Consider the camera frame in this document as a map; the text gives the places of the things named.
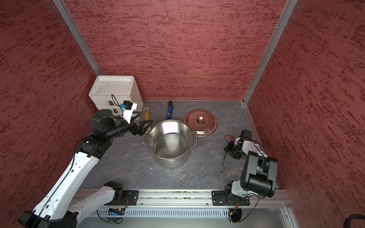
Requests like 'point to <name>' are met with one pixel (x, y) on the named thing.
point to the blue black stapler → (170, 107)
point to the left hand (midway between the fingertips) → (145, 119)
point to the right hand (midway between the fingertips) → (225, 151)
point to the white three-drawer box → (110, 92)
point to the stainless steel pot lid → (203, 121)
